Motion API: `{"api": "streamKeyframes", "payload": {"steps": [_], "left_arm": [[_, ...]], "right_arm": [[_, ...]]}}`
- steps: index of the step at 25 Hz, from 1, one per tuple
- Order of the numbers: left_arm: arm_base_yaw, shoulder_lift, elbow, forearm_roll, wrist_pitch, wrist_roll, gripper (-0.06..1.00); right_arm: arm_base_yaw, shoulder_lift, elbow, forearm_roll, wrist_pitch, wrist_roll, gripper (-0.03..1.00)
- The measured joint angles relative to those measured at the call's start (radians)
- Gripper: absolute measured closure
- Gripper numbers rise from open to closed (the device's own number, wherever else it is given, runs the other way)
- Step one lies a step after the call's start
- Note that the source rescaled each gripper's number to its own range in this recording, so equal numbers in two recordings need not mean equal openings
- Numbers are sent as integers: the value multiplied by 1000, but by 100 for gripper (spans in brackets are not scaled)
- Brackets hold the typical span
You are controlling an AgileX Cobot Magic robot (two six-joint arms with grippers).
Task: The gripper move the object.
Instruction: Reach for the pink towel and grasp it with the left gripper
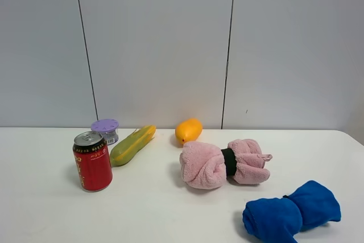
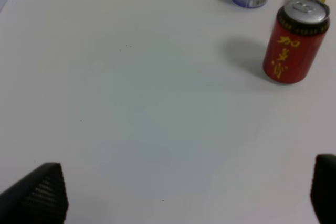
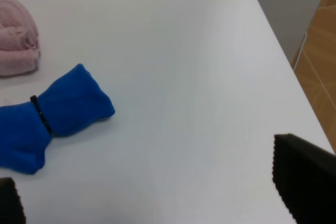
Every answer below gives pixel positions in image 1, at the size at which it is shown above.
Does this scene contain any pink towel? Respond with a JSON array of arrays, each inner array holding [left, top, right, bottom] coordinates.
[[180, 139, 272, 190]]

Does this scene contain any orange mango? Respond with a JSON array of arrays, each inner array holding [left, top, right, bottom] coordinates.
[[175, 118, 203, 145]]

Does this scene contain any green yellow corn cob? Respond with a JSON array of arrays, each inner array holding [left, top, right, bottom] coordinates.
[[110, 125, 156, 167]]

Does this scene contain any purple lid plastic jar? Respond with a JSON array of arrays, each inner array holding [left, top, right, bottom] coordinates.
[[90, 119, 119, 145]]

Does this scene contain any red soda can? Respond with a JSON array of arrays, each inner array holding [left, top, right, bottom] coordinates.
[[73, 131, 113, 192]]

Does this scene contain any blue rolled towel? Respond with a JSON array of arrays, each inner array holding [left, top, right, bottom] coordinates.
[[242, 180, 341, 242]]

